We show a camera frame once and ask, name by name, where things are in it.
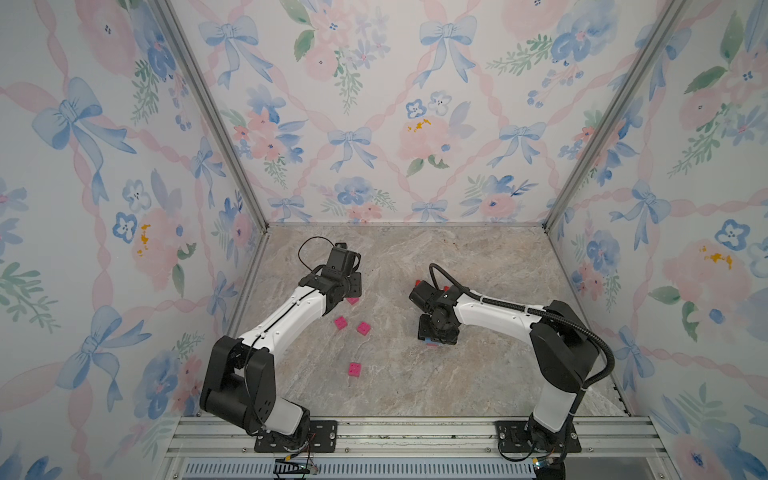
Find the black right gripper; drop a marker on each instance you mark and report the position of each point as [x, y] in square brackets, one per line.
[447, 337]

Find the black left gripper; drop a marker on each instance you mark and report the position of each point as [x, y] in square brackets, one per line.
[356, 285]

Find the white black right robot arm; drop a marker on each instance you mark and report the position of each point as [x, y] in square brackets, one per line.
[569, 356]

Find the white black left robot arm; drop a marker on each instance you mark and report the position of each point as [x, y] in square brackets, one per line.
[240, 381]

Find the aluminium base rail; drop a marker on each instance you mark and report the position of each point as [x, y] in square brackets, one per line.
[420, 448]

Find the aluminium corner post left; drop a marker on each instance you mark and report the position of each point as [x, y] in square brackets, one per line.
[180, 47]

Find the aluminium corner post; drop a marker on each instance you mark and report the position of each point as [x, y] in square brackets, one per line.
[180, 47]
[658, 36]

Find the aluminium corner post right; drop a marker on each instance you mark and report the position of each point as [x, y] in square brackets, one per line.
[658, 36]

